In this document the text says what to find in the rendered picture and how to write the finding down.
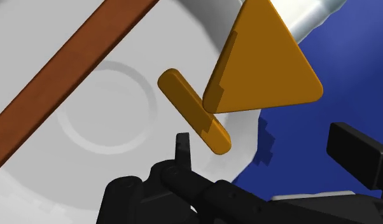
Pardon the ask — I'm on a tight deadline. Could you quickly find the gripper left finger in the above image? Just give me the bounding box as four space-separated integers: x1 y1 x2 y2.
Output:
96 132 274 224

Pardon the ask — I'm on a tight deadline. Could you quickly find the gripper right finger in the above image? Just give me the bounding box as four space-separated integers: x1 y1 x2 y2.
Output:
326 122 383 201

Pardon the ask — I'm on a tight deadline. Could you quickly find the white plate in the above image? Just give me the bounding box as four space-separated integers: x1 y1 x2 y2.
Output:
0 0 262 224

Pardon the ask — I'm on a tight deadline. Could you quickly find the orange triangular spatula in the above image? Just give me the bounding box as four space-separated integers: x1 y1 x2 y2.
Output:
157 0 324 155

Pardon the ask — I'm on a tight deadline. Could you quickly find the brown wooden stick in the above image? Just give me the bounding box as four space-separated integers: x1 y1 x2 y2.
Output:
0 0 160 174

